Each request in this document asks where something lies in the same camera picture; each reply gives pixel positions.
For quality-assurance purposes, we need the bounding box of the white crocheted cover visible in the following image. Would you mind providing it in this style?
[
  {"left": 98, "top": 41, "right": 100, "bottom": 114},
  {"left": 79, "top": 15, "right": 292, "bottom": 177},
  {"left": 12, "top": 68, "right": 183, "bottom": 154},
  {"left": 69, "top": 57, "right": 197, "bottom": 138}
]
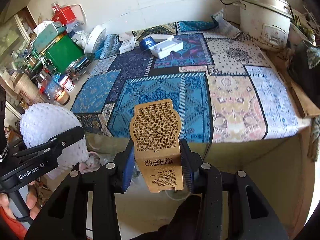
[{"left": 20, "top": 103, "right": 88, "bottom": 179}]

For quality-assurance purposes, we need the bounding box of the brown cardboard package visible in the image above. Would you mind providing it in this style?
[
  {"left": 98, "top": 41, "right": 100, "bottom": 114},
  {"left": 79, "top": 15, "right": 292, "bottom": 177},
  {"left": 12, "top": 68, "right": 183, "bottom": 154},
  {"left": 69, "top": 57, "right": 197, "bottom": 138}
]
[{"left": 130, "top": 99, "right": 184, "bottom": 193}]

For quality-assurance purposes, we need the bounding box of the white foam tray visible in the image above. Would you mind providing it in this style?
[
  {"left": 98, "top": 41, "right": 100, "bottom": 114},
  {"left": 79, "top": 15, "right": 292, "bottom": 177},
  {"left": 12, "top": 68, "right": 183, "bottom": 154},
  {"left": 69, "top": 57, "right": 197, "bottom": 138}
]
[{"left": 149, "top": 38, "right": 183, "bottom": 60}]

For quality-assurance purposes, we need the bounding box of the long white box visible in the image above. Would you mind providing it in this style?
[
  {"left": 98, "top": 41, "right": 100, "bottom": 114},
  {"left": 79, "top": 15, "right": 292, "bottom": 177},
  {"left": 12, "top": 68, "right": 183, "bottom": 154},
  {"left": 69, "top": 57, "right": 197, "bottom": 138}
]
[{"left": 143, "top": 34, "right": 174, "bottom": 43}]

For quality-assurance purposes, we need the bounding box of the white plastic trash bucket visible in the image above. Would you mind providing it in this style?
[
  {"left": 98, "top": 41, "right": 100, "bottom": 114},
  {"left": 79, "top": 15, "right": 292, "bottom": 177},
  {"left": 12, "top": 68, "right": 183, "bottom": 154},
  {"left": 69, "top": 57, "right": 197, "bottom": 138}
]
[{"left": 165, "top": 189, "right": 190, "bottom": 201}]

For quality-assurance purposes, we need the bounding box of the person left hand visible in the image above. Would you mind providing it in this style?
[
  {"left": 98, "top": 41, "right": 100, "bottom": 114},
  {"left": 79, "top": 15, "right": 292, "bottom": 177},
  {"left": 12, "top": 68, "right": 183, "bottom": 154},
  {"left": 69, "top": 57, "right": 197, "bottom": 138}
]
[{"left": 1, "top": 181, "right": 40, "bottom": 220}]

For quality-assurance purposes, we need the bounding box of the lit candle jar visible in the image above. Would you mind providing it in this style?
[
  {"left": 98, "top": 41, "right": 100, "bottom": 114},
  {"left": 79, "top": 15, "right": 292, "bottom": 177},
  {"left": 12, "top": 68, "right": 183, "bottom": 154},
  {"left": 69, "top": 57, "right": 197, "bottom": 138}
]
[{"left": 55, "top": 90, "right": 70, "bottom": 106}]

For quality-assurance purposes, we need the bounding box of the patterned blue patchwork cloth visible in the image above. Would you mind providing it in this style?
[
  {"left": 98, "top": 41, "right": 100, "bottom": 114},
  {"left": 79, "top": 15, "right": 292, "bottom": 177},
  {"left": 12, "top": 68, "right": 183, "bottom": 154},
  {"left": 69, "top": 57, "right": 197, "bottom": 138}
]
[{"left": 71, "top": 11, "right": 310, "bottom": 143}]

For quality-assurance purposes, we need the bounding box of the small white printed box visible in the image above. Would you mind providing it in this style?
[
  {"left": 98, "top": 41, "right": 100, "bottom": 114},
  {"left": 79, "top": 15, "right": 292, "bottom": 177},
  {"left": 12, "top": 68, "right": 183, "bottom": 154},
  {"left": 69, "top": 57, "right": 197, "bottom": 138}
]
[{"left": 119, "top": 36, "right": 136, "bottom": 54}]

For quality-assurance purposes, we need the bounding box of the green metal box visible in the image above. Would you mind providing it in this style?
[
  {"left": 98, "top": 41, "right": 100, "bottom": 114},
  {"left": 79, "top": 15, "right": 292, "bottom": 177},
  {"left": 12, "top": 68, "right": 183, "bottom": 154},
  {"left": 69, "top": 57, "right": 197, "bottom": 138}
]
[{"left": 45, "top": 35, "right": 84, "bottom": 73}]

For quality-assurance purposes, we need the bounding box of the white round perforated plate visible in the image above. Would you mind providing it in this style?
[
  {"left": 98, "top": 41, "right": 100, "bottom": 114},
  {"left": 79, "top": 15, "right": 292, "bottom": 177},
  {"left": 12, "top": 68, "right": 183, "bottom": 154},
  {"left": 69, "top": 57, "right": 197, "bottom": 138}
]
[{"left": 84, "top": 25, "right": 106, "bottom": 54}]

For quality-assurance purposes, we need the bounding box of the teal tissue box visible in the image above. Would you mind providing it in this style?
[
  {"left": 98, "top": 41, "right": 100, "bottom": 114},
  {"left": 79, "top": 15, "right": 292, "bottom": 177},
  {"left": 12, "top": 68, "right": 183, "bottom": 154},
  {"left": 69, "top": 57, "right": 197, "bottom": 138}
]
[{"left": 33, "top": 22, "right": 66, "bottom": 54}]

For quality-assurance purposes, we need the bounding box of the black pot with cloth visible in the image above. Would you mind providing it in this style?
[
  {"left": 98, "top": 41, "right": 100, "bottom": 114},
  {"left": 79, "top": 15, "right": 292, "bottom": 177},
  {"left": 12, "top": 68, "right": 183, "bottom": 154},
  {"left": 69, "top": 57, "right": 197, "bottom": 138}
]
[{"left": 287, "top": 40, "right": 319, "bottom": 108}]

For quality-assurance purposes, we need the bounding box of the red tin can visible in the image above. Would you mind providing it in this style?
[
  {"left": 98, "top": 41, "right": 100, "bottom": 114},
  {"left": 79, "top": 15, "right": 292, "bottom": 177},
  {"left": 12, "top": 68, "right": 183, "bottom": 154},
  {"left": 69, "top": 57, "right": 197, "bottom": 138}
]
[{"left": 51, "top": 2, "right": 76, "bottom": 25}]

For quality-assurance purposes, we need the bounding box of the white rice cooker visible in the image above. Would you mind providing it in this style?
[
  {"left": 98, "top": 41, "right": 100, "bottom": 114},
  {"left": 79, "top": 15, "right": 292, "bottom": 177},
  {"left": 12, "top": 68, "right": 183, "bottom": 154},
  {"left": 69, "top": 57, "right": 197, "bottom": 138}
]
[{"left": 239, "top": 0, "right": 292, "bottom": 51}]

